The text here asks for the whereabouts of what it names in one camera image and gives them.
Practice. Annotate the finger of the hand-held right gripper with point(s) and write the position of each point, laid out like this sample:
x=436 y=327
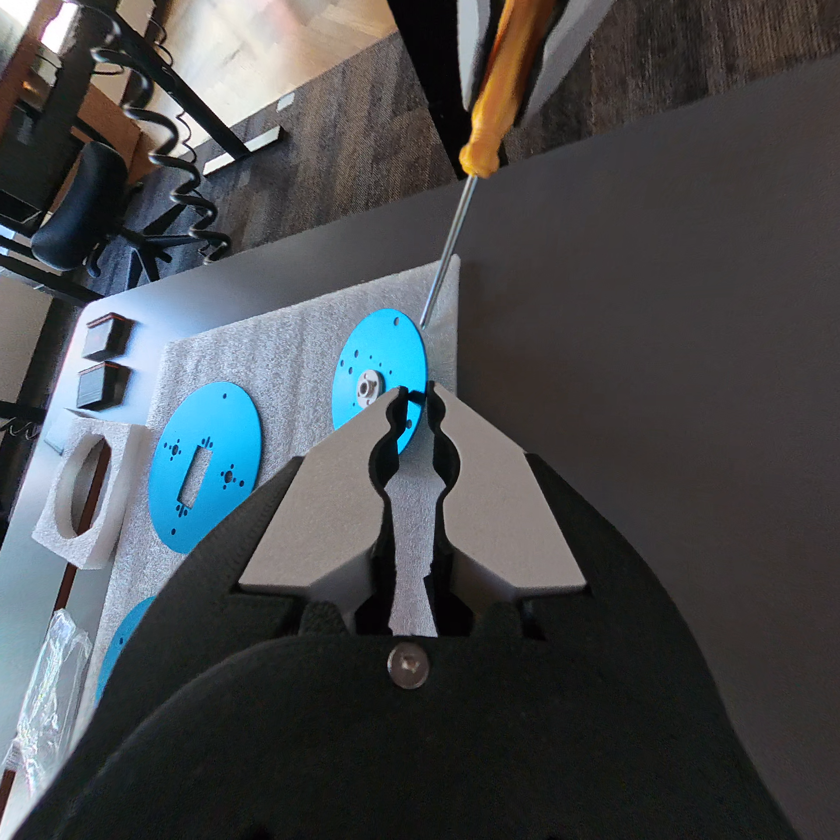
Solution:
x=565 y=53
x=433 y=46

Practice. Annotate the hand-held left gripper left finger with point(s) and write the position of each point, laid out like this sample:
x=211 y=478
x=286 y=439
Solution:
x=315 y=525

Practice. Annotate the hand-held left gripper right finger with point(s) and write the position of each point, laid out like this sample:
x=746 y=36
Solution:
x=512 y=525

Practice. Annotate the round metal hub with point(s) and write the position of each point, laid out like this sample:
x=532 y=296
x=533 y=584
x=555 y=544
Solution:
x=368 y=383

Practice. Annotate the small blue round plate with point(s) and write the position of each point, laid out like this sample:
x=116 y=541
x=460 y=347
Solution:
x=383 y=341

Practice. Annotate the grey desk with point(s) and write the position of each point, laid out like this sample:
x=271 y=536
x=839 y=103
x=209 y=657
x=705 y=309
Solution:
x=656 y=394

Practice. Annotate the black desk leg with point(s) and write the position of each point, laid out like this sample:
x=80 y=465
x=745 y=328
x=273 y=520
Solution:
x=171 y=79

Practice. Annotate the large blue round plate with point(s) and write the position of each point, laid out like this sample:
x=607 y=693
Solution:
x=230 y=433

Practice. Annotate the white foam sheet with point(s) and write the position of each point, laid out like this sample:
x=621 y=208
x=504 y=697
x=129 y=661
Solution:
x=289 y=341

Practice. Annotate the black flat device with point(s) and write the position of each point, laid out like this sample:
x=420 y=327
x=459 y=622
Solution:
x=105 y=335
x=103 y=385

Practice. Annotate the clear plastic bag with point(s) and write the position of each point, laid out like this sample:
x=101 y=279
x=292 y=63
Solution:
x=53 y=696

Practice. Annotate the black office chair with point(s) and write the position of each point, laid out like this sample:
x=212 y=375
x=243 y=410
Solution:
x=79 y=210

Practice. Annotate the white foam frame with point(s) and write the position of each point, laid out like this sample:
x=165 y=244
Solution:
x=125 y=473

